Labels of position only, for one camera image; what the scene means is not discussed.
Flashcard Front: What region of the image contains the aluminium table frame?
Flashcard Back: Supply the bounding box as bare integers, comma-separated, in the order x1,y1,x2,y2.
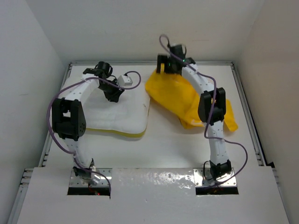
17,62,288,224

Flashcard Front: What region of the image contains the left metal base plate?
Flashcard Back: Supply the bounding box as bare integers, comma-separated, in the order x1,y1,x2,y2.
69,167,109,188

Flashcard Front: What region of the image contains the yellow pillowcase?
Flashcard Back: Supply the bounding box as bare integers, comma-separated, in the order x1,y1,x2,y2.
144,69,239,133

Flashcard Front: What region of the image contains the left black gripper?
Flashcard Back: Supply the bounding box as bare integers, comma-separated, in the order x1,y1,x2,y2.
98,78,124,102

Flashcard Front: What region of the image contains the metal base plate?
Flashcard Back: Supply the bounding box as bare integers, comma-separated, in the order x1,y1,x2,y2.
69,167,109,188
193,168,237,188

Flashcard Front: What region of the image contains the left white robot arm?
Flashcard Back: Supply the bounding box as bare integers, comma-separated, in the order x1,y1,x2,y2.
48,61,124,185

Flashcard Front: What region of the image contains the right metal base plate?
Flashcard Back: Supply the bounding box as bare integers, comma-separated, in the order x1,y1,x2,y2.
193,168,237,188

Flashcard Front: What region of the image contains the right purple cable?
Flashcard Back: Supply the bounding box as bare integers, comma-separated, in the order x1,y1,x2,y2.
159,34,249,188

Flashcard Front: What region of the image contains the white front cover board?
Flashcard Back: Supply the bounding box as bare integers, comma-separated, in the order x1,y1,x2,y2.
18,167,288,224

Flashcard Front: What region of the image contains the white pillow yellow edge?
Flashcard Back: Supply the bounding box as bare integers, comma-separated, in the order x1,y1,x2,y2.
83,82,150,138

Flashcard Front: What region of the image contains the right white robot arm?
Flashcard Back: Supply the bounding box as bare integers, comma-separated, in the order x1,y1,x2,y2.
157,43,232,180

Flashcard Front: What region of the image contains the purple cable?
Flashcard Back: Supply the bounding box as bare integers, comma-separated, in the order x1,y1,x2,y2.
159,34,249,188
47,70,142,196

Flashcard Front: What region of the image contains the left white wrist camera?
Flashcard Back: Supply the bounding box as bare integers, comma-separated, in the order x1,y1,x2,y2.
117,75,133,87

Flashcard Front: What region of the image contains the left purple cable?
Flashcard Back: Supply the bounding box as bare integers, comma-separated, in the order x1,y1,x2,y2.
47,70,142,196

